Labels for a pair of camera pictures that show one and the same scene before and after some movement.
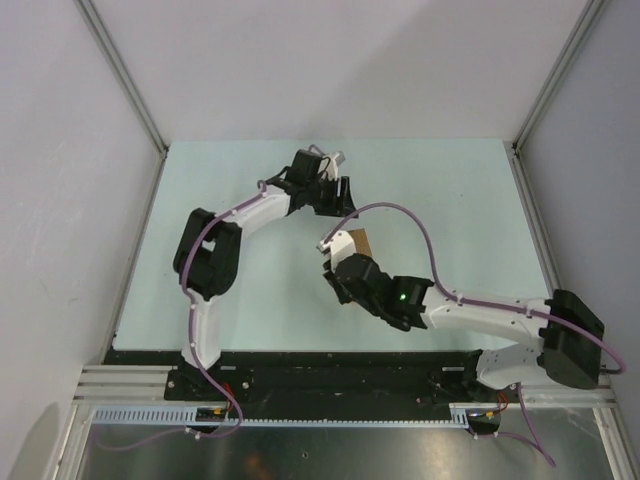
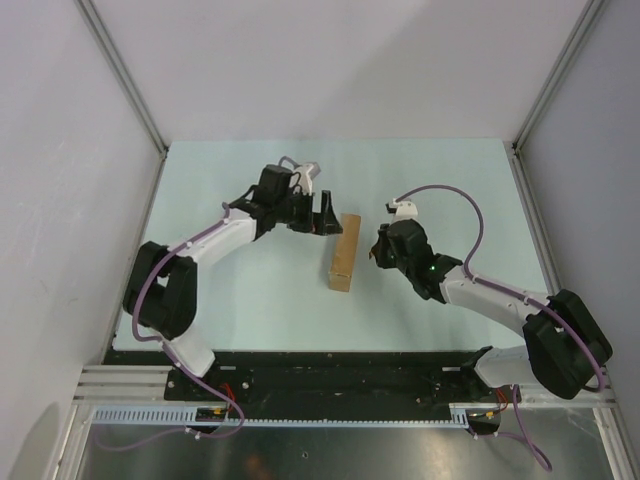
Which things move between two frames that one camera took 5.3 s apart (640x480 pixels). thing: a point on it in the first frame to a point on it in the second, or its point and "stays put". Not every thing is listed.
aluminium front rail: (124, 385) stays put
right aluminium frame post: (548, 95) stays put
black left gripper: (338, 206) to (325, 224)
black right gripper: (328, 275) to (383, 240)
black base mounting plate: (308, 379) stays put
